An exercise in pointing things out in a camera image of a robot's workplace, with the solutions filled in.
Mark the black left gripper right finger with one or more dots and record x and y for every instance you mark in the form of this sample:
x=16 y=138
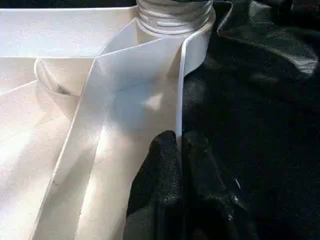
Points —
x=215 y=200

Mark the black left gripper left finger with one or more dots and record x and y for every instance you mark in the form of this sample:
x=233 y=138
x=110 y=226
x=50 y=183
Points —
x=157 y=195

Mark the white table top frame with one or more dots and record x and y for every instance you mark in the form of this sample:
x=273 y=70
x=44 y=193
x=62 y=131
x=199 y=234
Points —
x=75 y=125

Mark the white plastic table leg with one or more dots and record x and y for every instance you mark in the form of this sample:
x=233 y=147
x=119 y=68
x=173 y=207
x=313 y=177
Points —
x=172 y=15

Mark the black work mat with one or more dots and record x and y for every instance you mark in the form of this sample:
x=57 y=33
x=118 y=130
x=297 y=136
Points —
x=260 y=100

